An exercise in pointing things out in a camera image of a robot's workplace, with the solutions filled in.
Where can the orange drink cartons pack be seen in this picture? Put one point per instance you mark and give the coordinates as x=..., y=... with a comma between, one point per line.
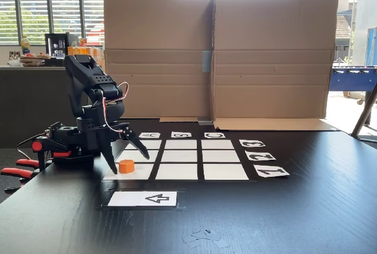
x=88, y=50

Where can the white arrow paper sheet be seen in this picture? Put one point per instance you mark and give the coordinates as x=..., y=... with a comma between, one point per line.
x=141, y=198

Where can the number 1 paper label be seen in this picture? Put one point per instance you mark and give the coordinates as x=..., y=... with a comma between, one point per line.
x=271, y=171

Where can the number 2 paper label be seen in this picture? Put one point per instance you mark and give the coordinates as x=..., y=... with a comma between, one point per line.
x=260, y=156

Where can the brown cardboard box panel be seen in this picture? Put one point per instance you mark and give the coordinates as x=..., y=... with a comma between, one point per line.
x=165, y=44
x=274, y=59

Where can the number 3 paper label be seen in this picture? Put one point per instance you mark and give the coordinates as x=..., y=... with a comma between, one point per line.
x=252, y=143

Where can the letter B paper label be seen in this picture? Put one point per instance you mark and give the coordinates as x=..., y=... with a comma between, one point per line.
x=181, y=134

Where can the metal table leg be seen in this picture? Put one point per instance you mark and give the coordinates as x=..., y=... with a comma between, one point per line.
x=363, y=115

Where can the yellow drink bottle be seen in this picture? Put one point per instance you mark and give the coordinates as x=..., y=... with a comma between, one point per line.
x=25, y=44

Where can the dark counter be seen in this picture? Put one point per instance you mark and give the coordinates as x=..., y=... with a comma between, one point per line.
x=29, y=95

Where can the food platter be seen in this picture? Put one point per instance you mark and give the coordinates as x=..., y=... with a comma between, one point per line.
x=32, y=59

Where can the blue foosball table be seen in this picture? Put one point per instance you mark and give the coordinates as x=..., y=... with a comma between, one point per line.
x=353, y=78

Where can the letter A paper label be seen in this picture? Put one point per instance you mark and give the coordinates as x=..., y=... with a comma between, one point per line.
x=149, y=135

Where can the grey tape strip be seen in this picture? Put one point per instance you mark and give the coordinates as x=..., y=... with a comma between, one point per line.
x=206, y=61

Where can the round orange token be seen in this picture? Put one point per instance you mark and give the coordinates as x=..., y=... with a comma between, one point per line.
x=126, y=166

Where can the letter C paper label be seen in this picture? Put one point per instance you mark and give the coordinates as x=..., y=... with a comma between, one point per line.
x=214, y=135

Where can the white nine-square grid sheet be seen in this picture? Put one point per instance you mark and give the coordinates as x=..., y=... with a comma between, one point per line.
x=188, y=159

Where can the clear tape scraps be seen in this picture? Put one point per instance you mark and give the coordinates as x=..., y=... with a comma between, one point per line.
x=203, y=237

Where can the black mini fridge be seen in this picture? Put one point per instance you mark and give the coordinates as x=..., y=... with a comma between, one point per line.
x=57, y=44

